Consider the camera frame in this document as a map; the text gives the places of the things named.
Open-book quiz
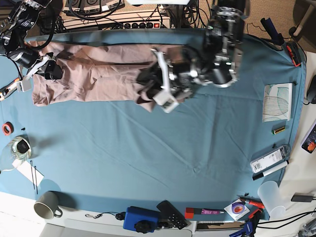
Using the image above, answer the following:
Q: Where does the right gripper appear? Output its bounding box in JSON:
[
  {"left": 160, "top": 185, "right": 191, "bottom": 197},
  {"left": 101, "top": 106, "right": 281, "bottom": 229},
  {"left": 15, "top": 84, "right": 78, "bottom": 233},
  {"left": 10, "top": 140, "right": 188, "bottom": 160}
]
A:
[{"left": 21, "top": 53, "right": 63, "bottom": 80}]

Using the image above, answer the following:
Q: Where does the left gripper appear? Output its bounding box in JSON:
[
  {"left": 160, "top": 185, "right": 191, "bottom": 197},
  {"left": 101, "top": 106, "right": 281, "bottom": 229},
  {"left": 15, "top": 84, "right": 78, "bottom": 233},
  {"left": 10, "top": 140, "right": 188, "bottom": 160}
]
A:
[{"left": 136, "top": 48, "right": 198, "bottom": 100}]

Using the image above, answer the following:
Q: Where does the dusty pink T-shirt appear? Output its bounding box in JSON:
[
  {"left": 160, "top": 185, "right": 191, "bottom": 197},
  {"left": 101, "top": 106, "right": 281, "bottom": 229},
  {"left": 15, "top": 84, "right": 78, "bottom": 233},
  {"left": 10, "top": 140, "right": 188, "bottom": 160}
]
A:
[{"left": 32, "top": 42, "right": 174, "bottom": 112}]

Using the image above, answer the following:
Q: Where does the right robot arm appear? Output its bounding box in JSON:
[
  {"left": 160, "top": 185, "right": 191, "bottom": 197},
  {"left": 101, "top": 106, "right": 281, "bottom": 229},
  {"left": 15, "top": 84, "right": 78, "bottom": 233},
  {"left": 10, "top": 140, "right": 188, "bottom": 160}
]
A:
[{"left": 0, "top": 0, "right": 63, "bottom": 81}]

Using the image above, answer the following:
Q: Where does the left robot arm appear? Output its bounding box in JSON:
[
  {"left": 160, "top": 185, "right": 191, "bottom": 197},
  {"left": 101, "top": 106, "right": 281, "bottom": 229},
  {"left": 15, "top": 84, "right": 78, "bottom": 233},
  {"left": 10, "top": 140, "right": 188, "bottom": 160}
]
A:
[{"left": 137, "top": 0, "right": 250, "bottom": 102}]

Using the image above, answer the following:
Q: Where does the orange white utility knife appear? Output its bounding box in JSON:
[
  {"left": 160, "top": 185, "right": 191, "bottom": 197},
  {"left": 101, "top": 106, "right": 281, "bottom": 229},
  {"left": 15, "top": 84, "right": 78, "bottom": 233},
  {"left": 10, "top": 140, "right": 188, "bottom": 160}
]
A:
[{"left": 0, "top": 78, "right": 20, "bottom": 101}]

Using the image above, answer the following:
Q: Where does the red tape roll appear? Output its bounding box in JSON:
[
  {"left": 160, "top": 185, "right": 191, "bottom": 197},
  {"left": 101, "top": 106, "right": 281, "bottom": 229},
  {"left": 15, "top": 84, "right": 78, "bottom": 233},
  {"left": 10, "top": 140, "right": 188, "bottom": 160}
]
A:
[{"left": 1, "top": 122, "right": 14, "bottom": 136}]

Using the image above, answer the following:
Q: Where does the clear tape roll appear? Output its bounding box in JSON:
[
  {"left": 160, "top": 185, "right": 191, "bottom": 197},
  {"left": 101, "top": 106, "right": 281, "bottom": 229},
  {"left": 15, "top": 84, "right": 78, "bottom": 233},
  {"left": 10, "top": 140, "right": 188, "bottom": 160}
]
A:
[{"left": 0, "top": 136, "right": 32, "bottom": 173}]

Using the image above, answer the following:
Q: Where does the black zip tie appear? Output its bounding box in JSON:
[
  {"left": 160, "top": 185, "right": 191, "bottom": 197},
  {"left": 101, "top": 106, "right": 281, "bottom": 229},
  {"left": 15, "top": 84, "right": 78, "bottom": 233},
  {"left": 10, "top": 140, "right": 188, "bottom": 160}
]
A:
[{"left": 30, "top": 160, "right": 38, "bottom": 194}]

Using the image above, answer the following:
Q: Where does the white paper card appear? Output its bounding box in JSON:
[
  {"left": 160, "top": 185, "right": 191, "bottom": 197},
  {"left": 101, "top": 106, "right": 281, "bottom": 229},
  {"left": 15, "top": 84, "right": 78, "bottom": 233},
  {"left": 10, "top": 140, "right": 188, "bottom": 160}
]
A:
[{"left": 17, "top": 161, "right": 44, "bottom": 186}]

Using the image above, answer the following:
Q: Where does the blue table cloth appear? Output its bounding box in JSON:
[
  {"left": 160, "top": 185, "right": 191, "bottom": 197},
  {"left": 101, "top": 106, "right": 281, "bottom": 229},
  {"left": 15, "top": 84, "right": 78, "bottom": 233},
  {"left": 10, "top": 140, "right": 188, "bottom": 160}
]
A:
[{"left": 0, "top": 36, "right": 306, "bottom": 212}]

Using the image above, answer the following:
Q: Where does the green gold battery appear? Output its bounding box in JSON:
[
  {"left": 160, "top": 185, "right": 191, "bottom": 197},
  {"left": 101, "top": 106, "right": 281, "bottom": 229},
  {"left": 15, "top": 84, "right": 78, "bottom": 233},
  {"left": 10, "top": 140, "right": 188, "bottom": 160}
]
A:
[{"left": 272, "top": 126, "right": 286, "bottom": 135}]

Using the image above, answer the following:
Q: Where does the black remote control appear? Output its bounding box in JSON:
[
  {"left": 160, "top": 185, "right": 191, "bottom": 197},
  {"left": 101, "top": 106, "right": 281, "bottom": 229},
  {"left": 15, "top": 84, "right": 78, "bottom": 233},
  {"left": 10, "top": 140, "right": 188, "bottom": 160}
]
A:
[{"left": 157, "top": 200, "right": 188, "bottom": 230}]

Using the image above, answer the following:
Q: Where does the grey ceramic mug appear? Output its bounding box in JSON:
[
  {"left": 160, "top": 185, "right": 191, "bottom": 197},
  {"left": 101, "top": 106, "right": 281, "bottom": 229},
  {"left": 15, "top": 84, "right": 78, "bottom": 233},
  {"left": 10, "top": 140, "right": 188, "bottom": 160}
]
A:
[{"left": 34, "top": 191, "right": 63, "bottom": 220}]

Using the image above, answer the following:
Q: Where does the blue box with knob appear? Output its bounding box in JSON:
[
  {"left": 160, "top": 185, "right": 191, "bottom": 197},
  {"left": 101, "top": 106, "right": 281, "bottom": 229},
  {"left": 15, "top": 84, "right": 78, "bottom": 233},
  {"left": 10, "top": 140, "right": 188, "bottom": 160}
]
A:
[{"left": 123, "top": 206, "right": 160, "bottom": 234}]

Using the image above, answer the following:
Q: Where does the red block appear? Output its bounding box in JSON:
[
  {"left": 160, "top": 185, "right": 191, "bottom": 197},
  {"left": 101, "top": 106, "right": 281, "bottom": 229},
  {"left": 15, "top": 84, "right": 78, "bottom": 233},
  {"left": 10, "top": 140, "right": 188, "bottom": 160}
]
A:
[{"left": 185, "top": 207, "right": 196, "bottom": 219}]

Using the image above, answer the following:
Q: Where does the purple tube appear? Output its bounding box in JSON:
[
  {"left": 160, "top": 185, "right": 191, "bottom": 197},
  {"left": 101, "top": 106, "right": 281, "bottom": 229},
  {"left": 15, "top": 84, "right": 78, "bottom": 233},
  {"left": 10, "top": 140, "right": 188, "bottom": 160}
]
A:
[{"left": 201, "top": 209, "right": 225, "bottom": 215}]

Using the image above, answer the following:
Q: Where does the red black cutter tool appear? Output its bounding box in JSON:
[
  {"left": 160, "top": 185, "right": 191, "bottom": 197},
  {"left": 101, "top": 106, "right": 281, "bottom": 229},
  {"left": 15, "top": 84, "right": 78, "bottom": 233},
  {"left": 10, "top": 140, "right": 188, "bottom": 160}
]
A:
[{"left": 286, "top": 40, "right": 302, "bottom": 67}]

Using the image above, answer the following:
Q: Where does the white marker pen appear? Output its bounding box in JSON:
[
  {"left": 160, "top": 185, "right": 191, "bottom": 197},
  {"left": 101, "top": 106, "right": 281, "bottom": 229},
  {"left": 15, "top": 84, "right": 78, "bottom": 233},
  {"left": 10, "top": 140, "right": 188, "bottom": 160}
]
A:
[{"left": 252, "top": 160, "right": 289, "bottom": 181}]

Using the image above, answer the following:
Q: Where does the clear plastic case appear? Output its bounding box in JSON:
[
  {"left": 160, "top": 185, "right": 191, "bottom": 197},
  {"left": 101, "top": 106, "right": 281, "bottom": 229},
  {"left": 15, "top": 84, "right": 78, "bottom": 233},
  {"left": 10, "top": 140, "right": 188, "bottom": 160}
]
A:
[{"left": 250, "top": 145, "right": 290, "bottom": 174}]

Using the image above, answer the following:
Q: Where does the disc in paper sleeve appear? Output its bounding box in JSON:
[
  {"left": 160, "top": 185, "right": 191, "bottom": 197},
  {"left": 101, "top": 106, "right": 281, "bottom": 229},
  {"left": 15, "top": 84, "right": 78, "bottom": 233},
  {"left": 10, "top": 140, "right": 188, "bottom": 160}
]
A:
[{"left": 224, "top": 199, "right": 250, "bottom": 221}]

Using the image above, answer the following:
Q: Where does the black computer mouse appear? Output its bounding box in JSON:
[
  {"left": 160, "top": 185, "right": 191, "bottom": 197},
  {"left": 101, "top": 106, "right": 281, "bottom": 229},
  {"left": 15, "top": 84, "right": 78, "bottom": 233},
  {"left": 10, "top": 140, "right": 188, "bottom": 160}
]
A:
[{"left": 307, "top": 75, "right": 316, "bottom": 104}]

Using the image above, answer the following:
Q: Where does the translucent plastic cup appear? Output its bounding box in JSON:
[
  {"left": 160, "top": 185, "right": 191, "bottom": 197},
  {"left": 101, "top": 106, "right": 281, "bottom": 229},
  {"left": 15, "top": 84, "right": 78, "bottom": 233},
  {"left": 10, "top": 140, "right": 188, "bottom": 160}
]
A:
[{"left": 257, "top": 181, "right": 286, "bottom": 219}]

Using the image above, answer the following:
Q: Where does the black smartphone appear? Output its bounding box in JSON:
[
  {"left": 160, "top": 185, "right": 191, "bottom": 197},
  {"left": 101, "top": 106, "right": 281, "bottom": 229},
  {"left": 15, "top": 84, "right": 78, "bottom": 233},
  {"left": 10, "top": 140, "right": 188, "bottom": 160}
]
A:
[{"left": 301, "top": 121, "right": 316, "bottom": 154}]

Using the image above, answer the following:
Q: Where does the blue black clamp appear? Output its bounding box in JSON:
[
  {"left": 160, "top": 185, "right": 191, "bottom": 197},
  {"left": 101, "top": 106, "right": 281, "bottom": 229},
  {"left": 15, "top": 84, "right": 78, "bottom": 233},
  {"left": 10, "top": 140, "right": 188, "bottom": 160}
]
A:
[{"left": 229, "top": 208, "right": 263, "bottom": 237}]

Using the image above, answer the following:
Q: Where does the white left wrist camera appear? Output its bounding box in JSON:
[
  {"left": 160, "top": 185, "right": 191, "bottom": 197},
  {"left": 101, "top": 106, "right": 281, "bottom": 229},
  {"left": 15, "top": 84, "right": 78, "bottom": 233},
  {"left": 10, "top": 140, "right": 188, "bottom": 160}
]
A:
[{"left": 153, "top": 90, "right": 179, "bottom": 113}]

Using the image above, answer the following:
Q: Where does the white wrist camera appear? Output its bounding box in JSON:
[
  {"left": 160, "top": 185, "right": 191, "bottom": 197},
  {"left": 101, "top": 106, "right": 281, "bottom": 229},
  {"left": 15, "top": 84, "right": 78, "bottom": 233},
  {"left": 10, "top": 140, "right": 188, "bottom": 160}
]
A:
[
  {"left": 153, "top": 90, "right": 179, "bottom": 113},
  {"left": 16, "top": 80, "right": 32, "bottom": 92}
]

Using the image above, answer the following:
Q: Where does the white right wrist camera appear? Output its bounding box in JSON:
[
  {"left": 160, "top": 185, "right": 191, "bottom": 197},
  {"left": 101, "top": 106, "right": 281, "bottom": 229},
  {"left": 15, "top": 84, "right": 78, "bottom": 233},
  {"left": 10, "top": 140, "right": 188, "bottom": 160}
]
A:
[{"left": 16, "top": 80, "right": 32, "bottom": 92}]

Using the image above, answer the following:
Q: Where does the black power strip red switch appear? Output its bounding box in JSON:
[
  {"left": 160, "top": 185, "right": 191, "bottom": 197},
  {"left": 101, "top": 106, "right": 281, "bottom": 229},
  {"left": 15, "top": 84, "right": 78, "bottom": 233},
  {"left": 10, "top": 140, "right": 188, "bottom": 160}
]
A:
[{"left": 123, "top": 22, "right": 161, "bottom": 29}]

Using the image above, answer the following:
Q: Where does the black lanyard strap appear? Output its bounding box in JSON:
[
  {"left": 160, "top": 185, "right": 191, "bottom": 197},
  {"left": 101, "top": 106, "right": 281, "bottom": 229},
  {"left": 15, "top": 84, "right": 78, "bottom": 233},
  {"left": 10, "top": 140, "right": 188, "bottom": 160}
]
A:
[{"left": 85, "top": 211, "right": 126, "bottom": 220}]

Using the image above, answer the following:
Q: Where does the red handled screwdriver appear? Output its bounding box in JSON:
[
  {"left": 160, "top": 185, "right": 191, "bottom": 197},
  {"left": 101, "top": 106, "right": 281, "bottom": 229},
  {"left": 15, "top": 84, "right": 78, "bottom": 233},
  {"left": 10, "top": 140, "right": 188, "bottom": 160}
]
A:
[{"left": 238, "top": 196, "right": 265, "bottom": 209}]

